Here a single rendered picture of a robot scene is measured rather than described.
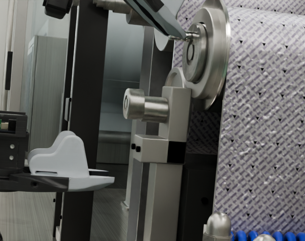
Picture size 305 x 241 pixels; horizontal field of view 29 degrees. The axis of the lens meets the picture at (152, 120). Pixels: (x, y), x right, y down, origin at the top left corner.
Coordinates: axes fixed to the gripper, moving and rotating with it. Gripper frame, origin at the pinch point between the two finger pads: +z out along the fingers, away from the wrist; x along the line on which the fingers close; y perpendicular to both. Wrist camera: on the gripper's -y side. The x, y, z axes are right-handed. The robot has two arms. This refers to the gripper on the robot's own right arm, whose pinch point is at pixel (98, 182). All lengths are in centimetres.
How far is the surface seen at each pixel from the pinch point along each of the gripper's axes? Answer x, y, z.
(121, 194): 95, -19, 22
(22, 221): 60, -19, -6
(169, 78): 20.8, 13.0, 12.8
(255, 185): -0.2, 0.6, 19.1
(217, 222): -7.9, -2.3, 11.6
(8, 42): 541, 45, -12
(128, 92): 8.8, 10.5, 4.2
